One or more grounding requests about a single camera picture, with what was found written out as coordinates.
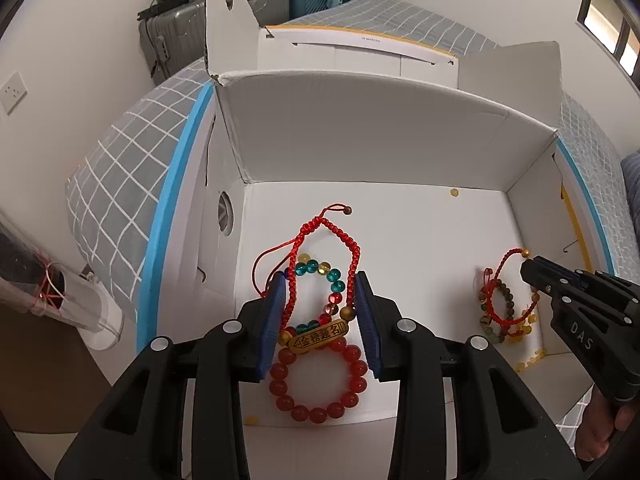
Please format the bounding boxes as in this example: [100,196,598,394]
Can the red bead bracelet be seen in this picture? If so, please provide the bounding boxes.
[268,336,369,425]

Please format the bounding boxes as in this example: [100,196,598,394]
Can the multicolour glass bead bracelet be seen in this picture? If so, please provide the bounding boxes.
[283,252,347,336]

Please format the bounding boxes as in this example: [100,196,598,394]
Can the brown wooden bead bracelet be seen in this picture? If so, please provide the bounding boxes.
[478,278,524,345]

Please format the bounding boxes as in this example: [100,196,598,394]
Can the red cord bracelet wooden tube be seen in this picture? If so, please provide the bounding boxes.
[478,248,540,338]

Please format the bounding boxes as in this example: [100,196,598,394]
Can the small gold pendant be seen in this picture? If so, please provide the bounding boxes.
[504,313,538,344]

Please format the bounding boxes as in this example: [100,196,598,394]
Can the person's right hand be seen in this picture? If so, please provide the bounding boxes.
[575,387,638,462]

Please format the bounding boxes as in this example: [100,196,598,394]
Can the blue striped rolled duvet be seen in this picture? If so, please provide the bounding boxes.
[622,152,640,223]

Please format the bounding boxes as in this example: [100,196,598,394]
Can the blue yellow cardboard shoe box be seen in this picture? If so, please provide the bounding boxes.
[135,0,616,426]

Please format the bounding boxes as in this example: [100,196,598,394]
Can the white standing fan base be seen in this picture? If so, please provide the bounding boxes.
[58,266,124,351]

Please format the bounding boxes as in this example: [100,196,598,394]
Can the grey checked bed sheet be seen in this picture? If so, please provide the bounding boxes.
[64,0,640,461]

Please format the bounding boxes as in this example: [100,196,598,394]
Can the plastic wrapped fan pole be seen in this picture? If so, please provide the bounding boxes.
[0,214,65,316]

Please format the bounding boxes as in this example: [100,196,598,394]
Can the dark framed window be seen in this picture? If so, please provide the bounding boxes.
[577,0,639,88]

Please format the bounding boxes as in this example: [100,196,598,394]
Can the grey hard suitcase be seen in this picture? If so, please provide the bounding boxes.
[138,0,290,84]

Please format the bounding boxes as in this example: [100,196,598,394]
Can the white wall socket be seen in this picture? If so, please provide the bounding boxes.
[0,72,27,115]

